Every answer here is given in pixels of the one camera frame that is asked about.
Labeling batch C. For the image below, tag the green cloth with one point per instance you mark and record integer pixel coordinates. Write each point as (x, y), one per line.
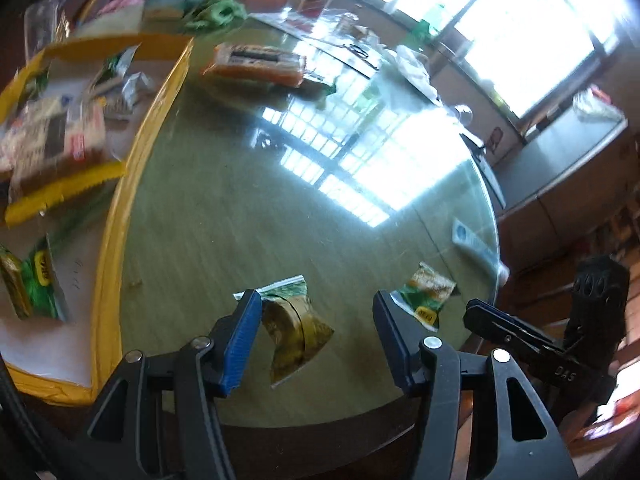
(215, 12)

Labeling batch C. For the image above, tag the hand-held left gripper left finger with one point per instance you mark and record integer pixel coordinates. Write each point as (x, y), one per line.
(242, 345)

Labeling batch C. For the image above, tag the green yellow-label snack packet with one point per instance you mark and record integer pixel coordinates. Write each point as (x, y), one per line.
(425, 295)

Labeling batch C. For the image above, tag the green and tan snack packet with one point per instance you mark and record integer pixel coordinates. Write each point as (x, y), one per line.
(295, 335)

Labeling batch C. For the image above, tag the green plastic bottle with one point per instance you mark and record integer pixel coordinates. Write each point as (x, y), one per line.
(430, 22)

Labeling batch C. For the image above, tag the pink cloth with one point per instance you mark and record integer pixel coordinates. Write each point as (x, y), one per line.
(117, 3)

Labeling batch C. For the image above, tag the tipped drinking glass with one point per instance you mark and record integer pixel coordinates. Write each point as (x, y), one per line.
(462, 115)

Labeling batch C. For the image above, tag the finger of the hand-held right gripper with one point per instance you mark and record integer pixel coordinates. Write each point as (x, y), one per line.
(515, 324)
(500, 335)

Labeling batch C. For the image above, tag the yellow cardboard tray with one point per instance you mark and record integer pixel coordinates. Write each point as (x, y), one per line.
(55, 345)

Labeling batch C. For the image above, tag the orange cracker packet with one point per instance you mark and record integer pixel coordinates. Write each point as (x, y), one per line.
(250, 63)

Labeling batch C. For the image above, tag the small white sachet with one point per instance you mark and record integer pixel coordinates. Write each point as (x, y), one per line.
(472, 242)

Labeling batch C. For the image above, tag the silver printed snack packet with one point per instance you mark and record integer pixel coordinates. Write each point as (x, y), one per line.
(116, 64)

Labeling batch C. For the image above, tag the white plastic bag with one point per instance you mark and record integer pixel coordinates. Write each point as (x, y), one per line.
(410, 67)

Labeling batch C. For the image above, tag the green pea snack packet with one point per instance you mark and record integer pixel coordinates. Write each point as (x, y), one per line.
(42, 280)

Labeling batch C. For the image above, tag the small glass bottle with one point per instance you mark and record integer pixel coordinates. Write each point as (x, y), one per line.
(348, 26)

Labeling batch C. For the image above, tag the large window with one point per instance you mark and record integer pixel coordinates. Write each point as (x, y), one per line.
(525, 35)

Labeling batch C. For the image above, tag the yellow-edged brown snack packet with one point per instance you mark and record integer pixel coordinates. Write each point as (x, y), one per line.
(62, 195)

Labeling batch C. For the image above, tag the dark printed snack packet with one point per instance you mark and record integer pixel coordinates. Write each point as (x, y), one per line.
(134, 86)

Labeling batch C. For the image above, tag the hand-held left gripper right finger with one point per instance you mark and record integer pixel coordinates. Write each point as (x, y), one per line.
(395, 350)

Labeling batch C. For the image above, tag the printed paper sheet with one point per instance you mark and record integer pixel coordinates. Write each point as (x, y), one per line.
(310, 35)

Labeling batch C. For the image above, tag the grey cabinet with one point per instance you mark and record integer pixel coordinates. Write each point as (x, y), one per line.
(560, 175)

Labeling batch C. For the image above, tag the clear glass jug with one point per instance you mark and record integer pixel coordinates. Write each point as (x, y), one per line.
(42, 27)

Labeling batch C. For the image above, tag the dark green snack packet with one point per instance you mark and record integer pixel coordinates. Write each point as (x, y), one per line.
(320, 85)

